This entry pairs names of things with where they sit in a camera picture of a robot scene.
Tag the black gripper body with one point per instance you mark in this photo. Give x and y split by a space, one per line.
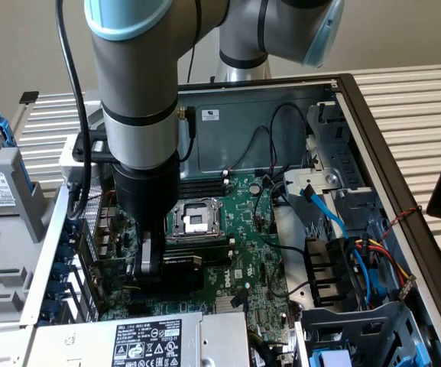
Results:
145 191

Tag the green graphics card black fan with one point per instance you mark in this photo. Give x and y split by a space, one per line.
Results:
182 275

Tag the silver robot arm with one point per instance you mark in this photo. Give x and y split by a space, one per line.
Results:
136 76

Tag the empty black RAM slot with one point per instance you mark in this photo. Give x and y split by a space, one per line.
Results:
205 244

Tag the CPU socket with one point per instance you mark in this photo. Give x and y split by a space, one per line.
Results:
197 219

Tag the bank of black RAM slots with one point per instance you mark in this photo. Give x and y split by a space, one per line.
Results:
205 188

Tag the installed RAM stick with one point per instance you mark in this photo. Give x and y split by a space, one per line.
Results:
212 254

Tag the blue slot retention clip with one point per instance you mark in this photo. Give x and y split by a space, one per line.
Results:
65 254
50 309
65 238
59 271
57 290

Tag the silver chipset heatsink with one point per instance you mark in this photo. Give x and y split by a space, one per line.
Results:
229 304

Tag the green motherboard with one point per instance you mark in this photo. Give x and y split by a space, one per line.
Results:
243 237

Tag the black plug on motherboard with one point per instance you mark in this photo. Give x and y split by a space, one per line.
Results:
239 297

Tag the white case sticker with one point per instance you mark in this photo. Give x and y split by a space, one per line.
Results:
210 114

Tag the silver power supply unit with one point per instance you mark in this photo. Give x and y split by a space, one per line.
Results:
90 340

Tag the coin cell battery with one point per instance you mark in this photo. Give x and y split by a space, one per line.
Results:
255 189

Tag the grey hard drive tray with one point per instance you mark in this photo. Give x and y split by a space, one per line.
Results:
17 229

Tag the black table end cap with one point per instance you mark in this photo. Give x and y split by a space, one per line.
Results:
29 97

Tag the silver disk bay cage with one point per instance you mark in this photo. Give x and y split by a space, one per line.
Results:
342 168

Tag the blue disk caddy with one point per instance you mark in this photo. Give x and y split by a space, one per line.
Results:
329 359

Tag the dark lower disk bay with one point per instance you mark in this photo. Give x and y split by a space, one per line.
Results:
357 329

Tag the open PC case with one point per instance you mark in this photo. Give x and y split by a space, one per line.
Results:
377 126

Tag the black camera bracket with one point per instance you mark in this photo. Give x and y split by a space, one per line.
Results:
99 147

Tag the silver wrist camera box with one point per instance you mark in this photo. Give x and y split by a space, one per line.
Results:
70 164

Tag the blue disk rail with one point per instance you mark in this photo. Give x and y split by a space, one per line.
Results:
5 130

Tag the black plastic fan duct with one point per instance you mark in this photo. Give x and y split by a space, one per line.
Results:
327 271

